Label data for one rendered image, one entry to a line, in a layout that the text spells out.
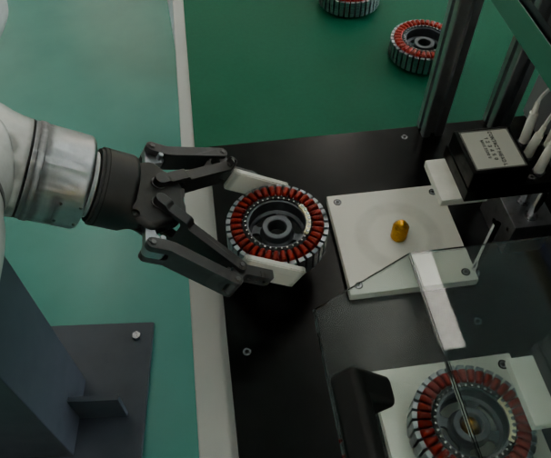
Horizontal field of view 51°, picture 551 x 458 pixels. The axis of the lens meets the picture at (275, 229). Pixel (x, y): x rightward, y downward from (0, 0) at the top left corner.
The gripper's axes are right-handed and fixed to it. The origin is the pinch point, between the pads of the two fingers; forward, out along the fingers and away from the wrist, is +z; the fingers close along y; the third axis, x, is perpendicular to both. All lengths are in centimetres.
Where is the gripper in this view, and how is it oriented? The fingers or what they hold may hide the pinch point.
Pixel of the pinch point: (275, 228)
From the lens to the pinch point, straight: 63.7
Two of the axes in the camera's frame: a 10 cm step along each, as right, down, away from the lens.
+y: 1.4, 7.9, -6.0
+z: 8.6, 2.1, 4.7
